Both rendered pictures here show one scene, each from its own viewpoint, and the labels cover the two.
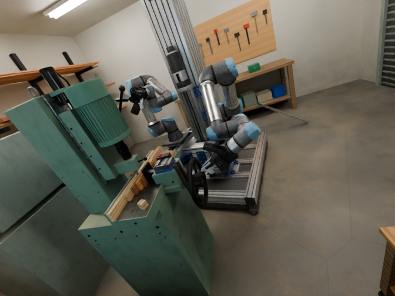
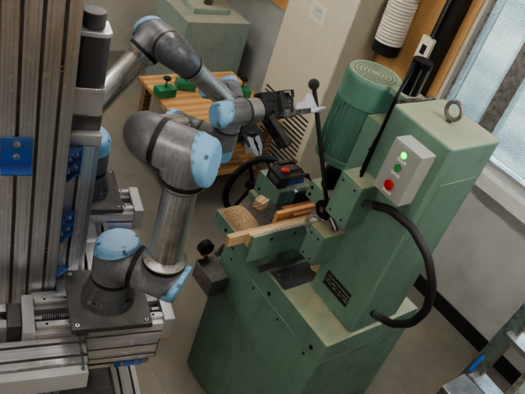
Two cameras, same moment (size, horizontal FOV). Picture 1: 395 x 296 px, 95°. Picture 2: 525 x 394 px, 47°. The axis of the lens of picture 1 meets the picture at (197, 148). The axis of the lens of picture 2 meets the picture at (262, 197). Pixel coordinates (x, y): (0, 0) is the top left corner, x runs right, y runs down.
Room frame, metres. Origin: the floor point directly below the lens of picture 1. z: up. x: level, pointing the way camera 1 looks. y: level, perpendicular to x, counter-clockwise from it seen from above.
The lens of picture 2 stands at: (2.63, 0.96, 2.17)
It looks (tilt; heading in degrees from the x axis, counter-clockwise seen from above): 35 degrees down; 206
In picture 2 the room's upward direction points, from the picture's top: 19 degrees clockwise
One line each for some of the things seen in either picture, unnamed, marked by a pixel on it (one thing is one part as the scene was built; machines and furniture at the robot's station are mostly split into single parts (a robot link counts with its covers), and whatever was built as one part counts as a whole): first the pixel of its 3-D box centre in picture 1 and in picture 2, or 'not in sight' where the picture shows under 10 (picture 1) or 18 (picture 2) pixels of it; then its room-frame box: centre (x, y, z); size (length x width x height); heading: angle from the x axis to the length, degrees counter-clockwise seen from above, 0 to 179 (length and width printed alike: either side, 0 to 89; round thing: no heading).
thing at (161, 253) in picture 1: (161, 238); (286, 344); (1.02, 0.51, 0.36); 0.58 x 0.45 x 0.71; 72
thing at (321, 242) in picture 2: not in sight; (321, 242); (1.19, 0.52, 1.02); 0.09 x 0.07 x 0.12; 162
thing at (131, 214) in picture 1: (159, 181); (291, 211); (0.95, 0.29, 0.87); 0.61 x 0.30 x 0.06; 162
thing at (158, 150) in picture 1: (146, 168); (291, 224); (1.08, 0.36, 0.92); 0.54 x 0.02 x 0.04; 162
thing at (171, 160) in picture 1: (164, 161); (285, 172); (0.93, 0.20, 0.99); 0.13 x 0.11 x 0.06; 162
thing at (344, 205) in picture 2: not in sight; (351, 198); (1.19, 0.55, 1.23); 0.09 x 0.08 x 0.15; 72
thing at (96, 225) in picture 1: (136, 201); (319, 275); (1.02, 0.51, 0.76); 0.57 x 0.45 x 0.09; 72
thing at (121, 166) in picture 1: (129, 164); (326, 199); (0.99, 0.41, 1.03); 0.14 x 0.07 x 0.09; 72
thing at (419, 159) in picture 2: not in sight; (403, 170); (1.22, 0.65, 1.40); 0.10 x 0.06 x 0.16; 72
